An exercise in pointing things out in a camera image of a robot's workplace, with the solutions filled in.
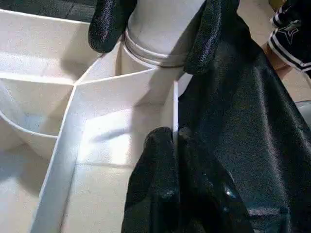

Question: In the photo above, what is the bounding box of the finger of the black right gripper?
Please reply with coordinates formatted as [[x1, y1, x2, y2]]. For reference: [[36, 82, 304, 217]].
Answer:
[[183, 0, 244, 76], [87, 0, 139, 54]]

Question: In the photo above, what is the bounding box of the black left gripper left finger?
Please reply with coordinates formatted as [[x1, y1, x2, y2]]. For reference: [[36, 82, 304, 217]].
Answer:
[[123, 126, 182, 233]]

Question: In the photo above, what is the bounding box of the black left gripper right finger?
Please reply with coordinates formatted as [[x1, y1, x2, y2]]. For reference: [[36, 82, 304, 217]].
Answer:
[[176, 127, 250, 233]]

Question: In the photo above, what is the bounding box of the white plastic table leg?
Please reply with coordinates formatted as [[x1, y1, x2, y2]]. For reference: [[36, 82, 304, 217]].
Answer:
[[116, 0, 207, 68]]

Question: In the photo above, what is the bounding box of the white plastic table top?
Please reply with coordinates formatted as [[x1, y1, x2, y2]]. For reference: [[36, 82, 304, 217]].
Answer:
[[0, 8, 192, 233]]

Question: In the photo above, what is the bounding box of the black mat cloth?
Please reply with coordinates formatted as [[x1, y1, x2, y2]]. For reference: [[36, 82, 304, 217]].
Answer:
[[0, 0, 311, 233]]

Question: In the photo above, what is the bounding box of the black white striped object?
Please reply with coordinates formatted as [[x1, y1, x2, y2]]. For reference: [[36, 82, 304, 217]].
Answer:
[[266, 0, 311, 73]]

